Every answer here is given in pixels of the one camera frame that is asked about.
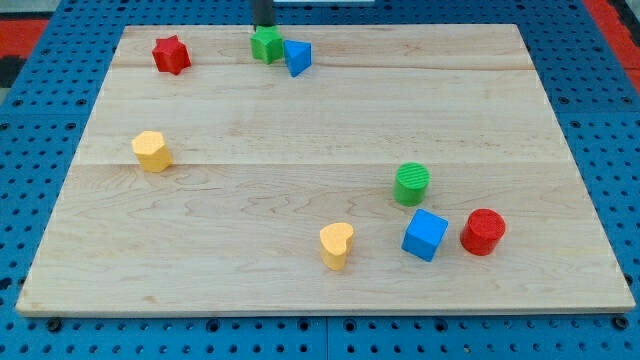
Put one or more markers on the wooden board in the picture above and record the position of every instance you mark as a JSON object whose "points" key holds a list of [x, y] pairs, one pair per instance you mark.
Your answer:
{"points": [[262, 161]]}

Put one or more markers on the yellow hexagon block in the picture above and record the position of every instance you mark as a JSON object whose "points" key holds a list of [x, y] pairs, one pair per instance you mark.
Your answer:
{"points": [[151, 151]]}

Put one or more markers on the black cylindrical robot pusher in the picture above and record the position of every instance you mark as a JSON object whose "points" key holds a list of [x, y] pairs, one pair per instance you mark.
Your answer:
{"points": [[263, 13]]}

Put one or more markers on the green star block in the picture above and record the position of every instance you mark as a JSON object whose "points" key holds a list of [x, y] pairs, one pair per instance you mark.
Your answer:
{"points": [[267, 44]]}

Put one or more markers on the green cylinder block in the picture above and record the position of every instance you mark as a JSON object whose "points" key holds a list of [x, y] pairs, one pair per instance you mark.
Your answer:
{"points": [[410, 184]]}

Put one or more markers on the blue triangle block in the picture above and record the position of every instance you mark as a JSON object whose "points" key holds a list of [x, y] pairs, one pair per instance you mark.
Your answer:
{"points": [[298, 56]]}

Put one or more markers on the red cylinder block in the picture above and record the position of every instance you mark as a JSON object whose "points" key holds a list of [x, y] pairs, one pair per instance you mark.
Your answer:
{"points": [[482, 232]]}

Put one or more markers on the yellow heart block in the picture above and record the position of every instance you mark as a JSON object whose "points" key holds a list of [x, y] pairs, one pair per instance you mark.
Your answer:
{"points": [[336, 241]]}

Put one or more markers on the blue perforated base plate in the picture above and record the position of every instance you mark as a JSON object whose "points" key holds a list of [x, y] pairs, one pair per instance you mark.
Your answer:
{"points": [[44, 113]]}

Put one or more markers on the red star block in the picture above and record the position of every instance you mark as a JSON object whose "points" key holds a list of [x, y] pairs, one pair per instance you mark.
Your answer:
{"points": [[171, 55]]}

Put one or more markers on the blue cube block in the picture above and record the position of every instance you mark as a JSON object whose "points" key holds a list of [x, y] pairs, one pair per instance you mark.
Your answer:
{"points": [[424, 234]]}

